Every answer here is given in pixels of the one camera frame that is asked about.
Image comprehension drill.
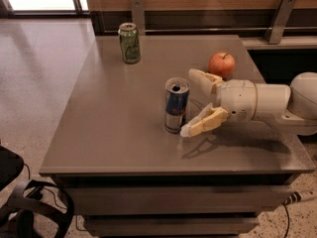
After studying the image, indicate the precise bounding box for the black bag with straps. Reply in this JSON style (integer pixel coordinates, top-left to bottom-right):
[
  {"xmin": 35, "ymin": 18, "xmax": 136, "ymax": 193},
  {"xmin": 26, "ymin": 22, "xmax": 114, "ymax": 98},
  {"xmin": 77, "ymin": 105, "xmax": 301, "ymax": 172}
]
[{"xmin": 0, "ymin": 146, "xmax": 74, "ymax": 238}]

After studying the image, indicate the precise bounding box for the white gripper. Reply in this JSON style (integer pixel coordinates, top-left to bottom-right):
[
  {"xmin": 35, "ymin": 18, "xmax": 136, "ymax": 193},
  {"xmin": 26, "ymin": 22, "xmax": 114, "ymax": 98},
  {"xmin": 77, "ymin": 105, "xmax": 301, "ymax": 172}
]
[{"xmin": 180, "ymin": 68, "xmax": 257, "ymax": 138}]

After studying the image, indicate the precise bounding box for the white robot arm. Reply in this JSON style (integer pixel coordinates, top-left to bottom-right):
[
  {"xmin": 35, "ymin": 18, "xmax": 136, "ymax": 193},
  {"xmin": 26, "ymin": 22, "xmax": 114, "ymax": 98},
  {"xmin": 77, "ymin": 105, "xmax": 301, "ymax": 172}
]
[{"xmin": 180, "ymin": 68, "xmax": 317, "ymax": 137}]

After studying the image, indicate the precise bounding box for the metal wall bracket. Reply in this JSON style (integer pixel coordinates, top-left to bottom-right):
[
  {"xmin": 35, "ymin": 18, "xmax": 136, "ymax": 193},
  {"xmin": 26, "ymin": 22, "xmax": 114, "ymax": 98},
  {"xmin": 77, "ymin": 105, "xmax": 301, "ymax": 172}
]
[
  {"xmin": 264, "ymin": 0, "xmax": 297, "ymax": 45},
  {"xmin": 131, "ymin": 0, "xmax": 146, "ymax": 36}
]

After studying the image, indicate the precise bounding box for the black cable on floor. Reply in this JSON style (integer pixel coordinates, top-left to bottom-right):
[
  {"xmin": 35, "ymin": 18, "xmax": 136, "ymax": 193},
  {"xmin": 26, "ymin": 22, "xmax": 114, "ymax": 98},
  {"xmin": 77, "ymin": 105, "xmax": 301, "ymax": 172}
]
[{"xmin": 282, "ymin": 202, "xmax": 291, "ymax": 238}]

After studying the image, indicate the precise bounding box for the blue silver redbull can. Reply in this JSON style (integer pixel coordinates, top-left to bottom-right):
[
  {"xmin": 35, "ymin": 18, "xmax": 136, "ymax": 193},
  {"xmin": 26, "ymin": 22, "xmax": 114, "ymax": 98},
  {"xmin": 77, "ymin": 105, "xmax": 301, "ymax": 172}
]
[{"xmin": 164, "ymin": 77, "xmax": 190, "ymax": 133}]

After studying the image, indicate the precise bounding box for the grey drawer cabinet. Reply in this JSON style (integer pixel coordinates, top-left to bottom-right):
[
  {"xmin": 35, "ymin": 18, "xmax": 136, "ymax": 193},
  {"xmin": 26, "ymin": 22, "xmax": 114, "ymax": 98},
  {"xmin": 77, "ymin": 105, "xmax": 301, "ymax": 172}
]
[{"xmin": 41, "ymin": 36, "xmax": 314, "ymax": 238}]

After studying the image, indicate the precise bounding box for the red apple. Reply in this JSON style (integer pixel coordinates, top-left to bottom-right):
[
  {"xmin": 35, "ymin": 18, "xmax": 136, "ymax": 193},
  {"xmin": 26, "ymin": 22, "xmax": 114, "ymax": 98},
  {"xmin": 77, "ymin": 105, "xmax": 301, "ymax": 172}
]
[{"xmin": 208, "ymin": 52, "xmax": 236, "ymax": 78}]

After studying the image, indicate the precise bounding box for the right metal wall bracket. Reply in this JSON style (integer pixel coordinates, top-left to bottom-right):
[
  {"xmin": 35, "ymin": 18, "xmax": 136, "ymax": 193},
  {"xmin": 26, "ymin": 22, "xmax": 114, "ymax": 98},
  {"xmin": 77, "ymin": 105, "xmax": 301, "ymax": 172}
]
[{"xmin": 264, "ymin": 0, "xmax": 297, "ymax": 45}]

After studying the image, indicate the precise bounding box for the left metal wall bracket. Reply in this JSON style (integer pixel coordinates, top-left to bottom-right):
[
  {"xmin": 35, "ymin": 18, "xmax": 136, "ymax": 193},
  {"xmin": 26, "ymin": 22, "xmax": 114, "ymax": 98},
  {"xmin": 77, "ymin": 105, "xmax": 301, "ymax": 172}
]
[{"xmin": 131, "ymin": 0, "xmax": 146, "ymax": 36}]

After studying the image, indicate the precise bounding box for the striped white power strip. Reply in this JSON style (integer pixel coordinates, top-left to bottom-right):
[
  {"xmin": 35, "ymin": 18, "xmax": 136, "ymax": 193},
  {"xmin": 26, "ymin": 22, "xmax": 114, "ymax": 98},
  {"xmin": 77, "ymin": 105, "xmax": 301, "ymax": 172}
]
[{"xmin": 284, "ymin": 190, "xmax": 317, "ymax": 205}]

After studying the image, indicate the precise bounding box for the green soda can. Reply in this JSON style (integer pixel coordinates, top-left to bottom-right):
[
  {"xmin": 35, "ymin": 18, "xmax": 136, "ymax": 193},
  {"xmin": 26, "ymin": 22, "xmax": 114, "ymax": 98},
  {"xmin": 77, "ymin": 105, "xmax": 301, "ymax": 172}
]
[{"xmin": 118, "ymin": 22, "xmax": 141, "ymax": 63}]

